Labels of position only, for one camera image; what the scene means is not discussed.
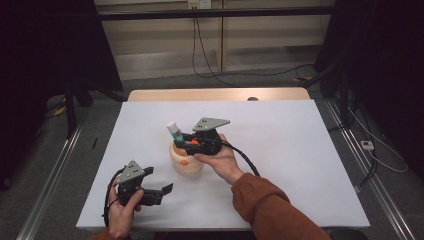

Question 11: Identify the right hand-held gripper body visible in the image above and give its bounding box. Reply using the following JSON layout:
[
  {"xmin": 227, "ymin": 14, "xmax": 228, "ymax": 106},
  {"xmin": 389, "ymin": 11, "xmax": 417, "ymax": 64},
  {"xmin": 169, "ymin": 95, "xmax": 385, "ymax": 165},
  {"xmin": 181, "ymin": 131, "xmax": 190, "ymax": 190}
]
[{"xmin": 181, "ymin": 117, "xmax": 232, "ymax": 157}]

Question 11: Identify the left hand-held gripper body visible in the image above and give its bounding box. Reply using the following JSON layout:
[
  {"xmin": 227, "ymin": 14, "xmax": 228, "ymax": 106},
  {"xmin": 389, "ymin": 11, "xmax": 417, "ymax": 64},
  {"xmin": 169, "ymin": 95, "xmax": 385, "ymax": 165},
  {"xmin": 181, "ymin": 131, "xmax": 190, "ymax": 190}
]
[{"xmin": 116, "ymin": 160, "xmax": 164, "ymax": 207}]

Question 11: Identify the green and white glue stick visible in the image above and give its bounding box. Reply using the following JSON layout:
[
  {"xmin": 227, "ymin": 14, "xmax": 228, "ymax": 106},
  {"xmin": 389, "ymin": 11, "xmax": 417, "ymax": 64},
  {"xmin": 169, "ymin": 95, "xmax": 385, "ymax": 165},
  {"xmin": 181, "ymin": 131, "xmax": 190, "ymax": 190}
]
[{"xmin": 166, "ymin": 120, "xmax": 185, "ymax": 144}]

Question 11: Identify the cream ribbed pen holder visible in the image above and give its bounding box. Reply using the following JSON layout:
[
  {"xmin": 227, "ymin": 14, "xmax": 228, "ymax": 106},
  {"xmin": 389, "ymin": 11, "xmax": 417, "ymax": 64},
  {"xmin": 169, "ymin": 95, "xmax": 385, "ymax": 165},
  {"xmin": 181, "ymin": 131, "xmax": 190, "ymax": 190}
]
[{"xmin": 168, "ymin": 141, "xmax": 205, "ymax": 178}]

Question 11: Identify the person's right hand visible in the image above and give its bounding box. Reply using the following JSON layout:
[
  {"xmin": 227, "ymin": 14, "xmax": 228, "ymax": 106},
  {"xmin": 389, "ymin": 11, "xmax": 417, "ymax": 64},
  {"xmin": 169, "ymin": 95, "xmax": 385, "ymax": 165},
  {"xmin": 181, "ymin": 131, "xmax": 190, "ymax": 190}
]
[{"xmin": 193, "ymin": 134, "xmax": 245, "ymax": 185}]

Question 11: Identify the person's left hand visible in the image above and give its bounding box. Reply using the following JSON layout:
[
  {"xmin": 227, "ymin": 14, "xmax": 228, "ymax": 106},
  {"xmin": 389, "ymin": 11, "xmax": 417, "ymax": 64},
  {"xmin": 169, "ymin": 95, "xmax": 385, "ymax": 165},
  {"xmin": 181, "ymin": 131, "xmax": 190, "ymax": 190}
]
[{"xmin": 108, "ymin": 188, "xmax": 145, "ymax": 239}]

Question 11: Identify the white table sheet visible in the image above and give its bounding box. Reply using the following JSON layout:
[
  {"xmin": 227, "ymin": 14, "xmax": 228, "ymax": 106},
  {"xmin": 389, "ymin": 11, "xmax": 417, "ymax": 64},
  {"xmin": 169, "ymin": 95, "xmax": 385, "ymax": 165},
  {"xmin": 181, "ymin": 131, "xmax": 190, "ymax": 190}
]
[{"xmin": 75, "ymin": 99, "xmax": 371, "ymax": 231}]

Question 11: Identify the black metal stand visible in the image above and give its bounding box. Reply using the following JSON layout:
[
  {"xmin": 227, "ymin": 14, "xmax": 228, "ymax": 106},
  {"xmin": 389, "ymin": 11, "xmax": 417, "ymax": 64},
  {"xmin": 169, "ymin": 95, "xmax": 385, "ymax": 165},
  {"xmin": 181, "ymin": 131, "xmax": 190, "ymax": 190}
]
[
  {"xmin": 306, "ymin": 56, "xmax": 356, "ymax": 131},
  {"xmin": 63, "ymin": 76, "xmax": 128, "ymax": 139}
]

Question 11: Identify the black horizontal bar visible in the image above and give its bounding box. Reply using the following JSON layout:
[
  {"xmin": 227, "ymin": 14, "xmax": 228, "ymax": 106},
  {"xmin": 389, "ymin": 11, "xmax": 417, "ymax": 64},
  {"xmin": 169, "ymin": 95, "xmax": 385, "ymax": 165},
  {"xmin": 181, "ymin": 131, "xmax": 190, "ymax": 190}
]
[{"xmin": 98, "ymin": 6, "xmax": 334, "ymax": 22}]

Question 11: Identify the black curtain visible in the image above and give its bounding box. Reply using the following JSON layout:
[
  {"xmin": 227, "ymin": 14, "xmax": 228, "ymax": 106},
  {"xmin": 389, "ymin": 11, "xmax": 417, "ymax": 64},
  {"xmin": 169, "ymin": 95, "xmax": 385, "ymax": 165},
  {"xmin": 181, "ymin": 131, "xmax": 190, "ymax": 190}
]
[
  {"xmin": 313, "ymin": 0, "xmax": 424, "ymax": 171},
  {"xmin": 0, "ymin": 0, "xmax": 124, "ymax": 191}
]

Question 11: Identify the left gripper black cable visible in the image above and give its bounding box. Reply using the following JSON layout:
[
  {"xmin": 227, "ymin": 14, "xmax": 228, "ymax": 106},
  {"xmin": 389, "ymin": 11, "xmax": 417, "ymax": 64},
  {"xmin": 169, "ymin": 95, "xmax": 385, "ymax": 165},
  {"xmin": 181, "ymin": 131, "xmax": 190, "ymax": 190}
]
[{"xmin": 103, "ymin": 168, "xmax": 125, "ymax": 228}]

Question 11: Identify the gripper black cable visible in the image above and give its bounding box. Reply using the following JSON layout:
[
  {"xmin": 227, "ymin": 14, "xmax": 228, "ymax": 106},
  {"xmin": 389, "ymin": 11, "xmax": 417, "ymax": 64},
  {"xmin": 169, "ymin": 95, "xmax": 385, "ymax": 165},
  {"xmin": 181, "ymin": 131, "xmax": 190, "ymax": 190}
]
[
  {"xmin": 219, "ymin": 139, "xmax": 262, "ymax": 178},
  {"xmin": 103, "ymin": 168, "xmax": 125, "ymax": 228}
]

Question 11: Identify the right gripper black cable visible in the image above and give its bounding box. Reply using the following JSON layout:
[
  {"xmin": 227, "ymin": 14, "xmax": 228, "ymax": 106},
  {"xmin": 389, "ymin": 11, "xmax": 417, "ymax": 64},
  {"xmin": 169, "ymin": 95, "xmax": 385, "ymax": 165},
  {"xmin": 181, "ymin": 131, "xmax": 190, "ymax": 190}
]
[{"xmin": 219, "ymin": 139, "xmax": 262, "ymax": 178}]

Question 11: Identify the aluminium floor rail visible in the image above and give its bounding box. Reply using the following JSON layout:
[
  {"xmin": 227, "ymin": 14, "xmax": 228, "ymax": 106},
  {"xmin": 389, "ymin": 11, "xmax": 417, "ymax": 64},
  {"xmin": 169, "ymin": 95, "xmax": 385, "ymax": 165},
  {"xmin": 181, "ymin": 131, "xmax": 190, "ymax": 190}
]
[
  {"xmin": 16, "ymin": 123, "xmax": 84, "ymax": 240},
  {"xmin": 324, "ymin": 99, "xmax": 416, "ymax": 240}
]

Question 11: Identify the black wall cable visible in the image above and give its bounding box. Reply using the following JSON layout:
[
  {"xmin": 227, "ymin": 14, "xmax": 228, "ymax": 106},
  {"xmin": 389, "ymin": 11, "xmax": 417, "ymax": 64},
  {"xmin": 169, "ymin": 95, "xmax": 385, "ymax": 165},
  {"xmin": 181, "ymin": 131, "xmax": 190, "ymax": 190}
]
[{"xmin": 191, "ymin": 8, "xmax": 314, "ymax": 88}]

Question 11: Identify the white wall socket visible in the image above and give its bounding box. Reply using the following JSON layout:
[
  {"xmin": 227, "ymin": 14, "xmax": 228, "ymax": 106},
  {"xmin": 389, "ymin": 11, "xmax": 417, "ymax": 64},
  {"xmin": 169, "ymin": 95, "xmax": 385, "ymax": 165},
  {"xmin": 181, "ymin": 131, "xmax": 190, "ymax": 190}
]
[{"xmin": 187, "ymin": 0, "xmax": 213, "ymax": 10}]

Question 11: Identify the white floor cable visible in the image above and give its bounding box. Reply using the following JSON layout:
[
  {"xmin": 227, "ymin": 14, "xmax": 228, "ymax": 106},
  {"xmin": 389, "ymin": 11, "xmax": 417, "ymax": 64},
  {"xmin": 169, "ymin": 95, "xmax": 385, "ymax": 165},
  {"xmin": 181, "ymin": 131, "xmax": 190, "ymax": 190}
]
[{"xmin": 346, "ymin": 106, "xmax": 409, "ymax": 174}]

